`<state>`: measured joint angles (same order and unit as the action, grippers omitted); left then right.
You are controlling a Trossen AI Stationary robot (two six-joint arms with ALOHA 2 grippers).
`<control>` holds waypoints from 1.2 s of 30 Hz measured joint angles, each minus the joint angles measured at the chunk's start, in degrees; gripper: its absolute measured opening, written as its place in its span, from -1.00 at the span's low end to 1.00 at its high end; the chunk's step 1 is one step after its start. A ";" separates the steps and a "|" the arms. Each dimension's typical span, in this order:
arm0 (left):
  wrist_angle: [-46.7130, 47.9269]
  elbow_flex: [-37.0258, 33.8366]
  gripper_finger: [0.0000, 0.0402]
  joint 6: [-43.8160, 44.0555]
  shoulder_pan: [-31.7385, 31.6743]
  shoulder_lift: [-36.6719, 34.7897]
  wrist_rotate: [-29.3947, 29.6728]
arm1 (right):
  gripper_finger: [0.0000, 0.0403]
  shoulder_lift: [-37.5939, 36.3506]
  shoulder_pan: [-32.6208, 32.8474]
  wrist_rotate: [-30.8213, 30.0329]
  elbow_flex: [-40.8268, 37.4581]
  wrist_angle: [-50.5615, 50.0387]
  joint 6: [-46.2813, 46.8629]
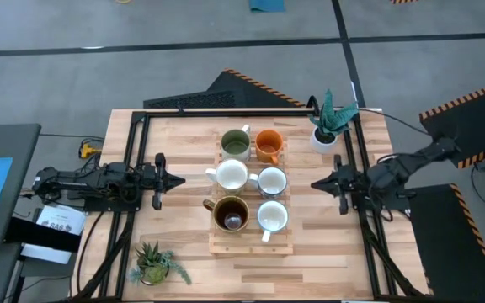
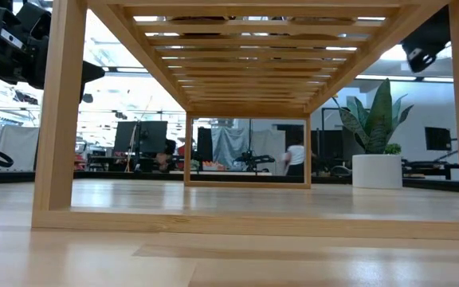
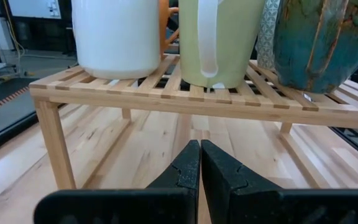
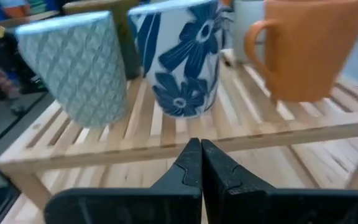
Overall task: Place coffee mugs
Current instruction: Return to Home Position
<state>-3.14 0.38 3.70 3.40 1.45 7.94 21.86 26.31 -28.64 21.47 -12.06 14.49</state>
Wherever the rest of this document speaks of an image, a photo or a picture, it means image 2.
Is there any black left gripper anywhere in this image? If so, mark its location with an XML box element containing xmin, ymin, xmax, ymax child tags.
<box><xmin>0</xmin><ymin>0</ymin><xmax>107</xmax><ymax>104</ymax></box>

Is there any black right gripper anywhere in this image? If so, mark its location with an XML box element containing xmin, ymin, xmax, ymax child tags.
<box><xmin>399</xmin><ymin>5</ymin><xmax>453</xmax><ymax>74</ymax></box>

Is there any wooden slatted rack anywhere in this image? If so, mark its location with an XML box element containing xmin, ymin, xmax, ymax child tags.
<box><xmin>31</xmin><ymin>0</ymin><xmax>459</xmax><ymax>242</ymax></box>

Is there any black monitor pair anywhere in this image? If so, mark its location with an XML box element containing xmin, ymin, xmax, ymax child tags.
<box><xmin>112</xmin><ymin>120</ymin><xmax>169</xmax><ymax>155</ymax></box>

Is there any snake plant in white pot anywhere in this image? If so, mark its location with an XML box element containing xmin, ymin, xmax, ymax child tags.
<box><xmin>331</xmin><ymin>77</ymin><xmax>415</xmax><ymax>191</ymax></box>

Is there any grey curtain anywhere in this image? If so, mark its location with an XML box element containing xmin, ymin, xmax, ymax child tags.
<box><xmin>211</xmin><ymin>127</ymin><xmax>287</xmax><ymax>171</ymax></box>

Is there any person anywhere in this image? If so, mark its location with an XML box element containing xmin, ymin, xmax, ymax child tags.
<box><xmin>282</xmin><ymin>137</ymin><xmax>307</xmax><ymax>178</ymax></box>

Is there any black wall screen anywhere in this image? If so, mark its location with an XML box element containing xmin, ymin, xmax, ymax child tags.
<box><xmin>424</xmin><ymin>126</ymin><xmax>453</xmax><ymax>152</ymax></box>

